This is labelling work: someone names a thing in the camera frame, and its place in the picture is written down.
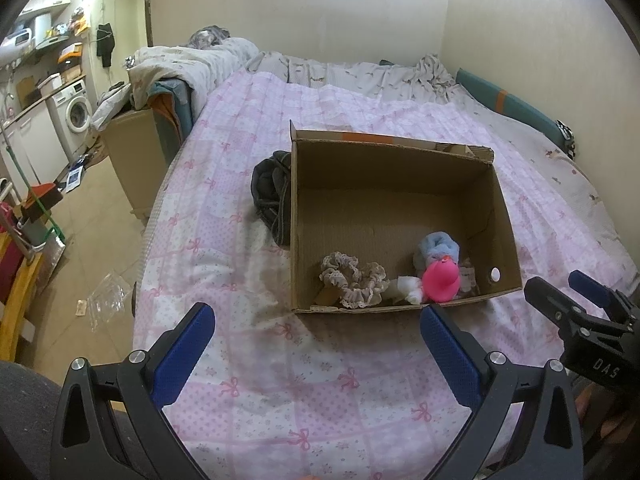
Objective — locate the yellow wooden frame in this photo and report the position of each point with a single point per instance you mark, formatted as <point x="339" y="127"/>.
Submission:
<point x="20" y="300"/>

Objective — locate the white cabinet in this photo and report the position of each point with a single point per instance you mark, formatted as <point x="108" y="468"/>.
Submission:
<point x="30" y="145"/>

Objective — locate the white washing machine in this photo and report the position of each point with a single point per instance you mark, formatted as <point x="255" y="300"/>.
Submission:
<point x="75" y="110"/>

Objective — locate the cardboard box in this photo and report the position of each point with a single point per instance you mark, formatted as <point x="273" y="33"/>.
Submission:
<point x="380" y="210"/>

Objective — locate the person's right hand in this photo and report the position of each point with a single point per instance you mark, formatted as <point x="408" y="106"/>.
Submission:
<point x="612" y="425"/>

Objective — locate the dark grey garment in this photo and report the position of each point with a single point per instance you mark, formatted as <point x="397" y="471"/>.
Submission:
<point x="267" y="185"/>

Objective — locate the black hanging garment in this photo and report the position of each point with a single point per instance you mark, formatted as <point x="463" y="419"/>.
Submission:
<point x="105" y="45"/>

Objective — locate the grey printed bedsheet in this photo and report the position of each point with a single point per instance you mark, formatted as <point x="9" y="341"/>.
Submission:
<point x="350" y="75"/>

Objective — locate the tall cardboard carton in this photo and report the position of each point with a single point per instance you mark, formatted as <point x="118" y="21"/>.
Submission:
<point x="135" y="160"/>

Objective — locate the teal orange folded blanket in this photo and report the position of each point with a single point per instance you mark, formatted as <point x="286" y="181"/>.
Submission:
<point x="172" y="107"/>

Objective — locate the beige lace scrunchie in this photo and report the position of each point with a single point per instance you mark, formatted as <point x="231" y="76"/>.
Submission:
<point x="337" y="267"/>
<point x="367" y="287"/>

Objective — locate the green stick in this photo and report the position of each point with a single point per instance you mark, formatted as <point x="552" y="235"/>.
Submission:
<point x="27" y="185"/>

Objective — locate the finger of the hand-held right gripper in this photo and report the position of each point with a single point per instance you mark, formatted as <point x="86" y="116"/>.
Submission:
<point x="597" y="290"/>
<point x="550" y="300"/>

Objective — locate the orange box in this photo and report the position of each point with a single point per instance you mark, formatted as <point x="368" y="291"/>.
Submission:
<point x="70" y="52"/>

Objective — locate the white kitchen appliance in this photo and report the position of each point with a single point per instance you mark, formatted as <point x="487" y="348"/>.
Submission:
<point x="21" y="37"/>

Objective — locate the white printed paper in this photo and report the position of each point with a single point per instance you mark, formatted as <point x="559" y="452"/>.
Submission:
<point x="74" y="179"/>

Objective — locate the white floral duvet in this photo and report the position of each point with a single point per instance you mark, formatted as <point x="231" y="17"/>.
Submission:
<point x="200" y="67"/>

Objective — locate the red brown box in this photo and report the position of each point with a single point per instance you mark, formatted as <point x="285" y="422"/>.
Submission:
<point x="44" y="200"/>

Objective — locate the white floral cloth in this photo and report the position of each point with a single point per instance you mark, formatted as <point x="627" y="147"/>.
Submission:
<point x="110" y="107"/>

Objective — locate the clear plastic bag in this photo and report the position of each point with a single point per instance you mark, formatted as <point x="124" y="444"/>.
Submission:
<point x="110" y="300"/>

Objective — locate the white tag packet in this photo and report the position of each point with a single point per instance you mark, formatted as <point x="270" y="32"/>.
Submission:
<point x="469" y="277"/>

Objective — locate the pink rubber duck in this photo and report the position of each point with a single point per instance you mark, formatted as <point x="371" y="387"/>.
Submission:
<point x="440" y="280"/>

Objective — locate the person's dark grey clothing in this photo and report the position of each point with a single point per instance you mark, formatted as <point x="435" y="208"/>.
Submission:
<point x="25" y="410"/>

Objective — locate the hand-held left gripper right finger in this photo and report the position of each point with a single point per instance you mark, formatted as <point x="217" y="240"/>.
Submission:
<point x="450" y="360"/>

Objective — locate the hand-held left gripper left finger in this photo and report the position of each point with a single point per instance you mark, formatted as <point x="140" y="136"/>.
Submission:
<point x="185" y="355"/>

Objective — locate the grey patterned cloth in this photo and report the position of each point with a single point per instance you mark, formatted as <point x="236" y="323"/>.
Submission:
<point x="210" y="36"/>

